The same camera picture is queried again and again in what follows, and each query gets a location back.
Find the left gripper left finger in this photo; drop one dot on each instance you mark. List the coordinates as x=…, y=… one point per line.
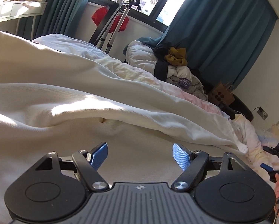
x=87, y=164

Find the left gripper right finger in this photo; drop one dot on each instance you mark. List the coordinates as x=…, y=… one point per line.
x=193, y=165

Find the pile of clothes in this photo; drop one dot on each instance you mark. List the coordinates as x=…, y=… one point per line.
x=166, y=65

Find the pink white bed duvet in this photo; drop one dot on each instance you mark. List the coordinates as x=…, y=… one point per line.
x=246, y=133

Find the brown paper bag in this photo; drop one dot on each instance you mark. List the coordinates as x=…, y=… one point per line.
x=221, y=94

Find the teal curtain near corner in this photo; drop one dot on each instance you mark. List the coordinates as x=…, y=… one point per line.
x=222, y=38

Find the red bag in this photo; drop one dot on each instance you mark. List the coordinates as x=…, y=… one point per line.
x=101, y=15

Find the teal curtain near desk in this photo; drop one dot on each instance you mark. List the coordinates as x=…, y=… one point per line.
x=60, y=16

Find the white desk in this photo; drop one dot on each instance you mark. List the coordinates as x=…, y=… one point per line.
x=10, y=10

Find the wall power socket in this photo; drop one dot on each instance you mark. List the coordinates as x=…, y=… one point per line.
x=262, y=113

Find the folding trolley metal frame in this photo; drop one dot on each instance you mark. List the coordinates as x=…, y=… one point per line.
x=109, y=21

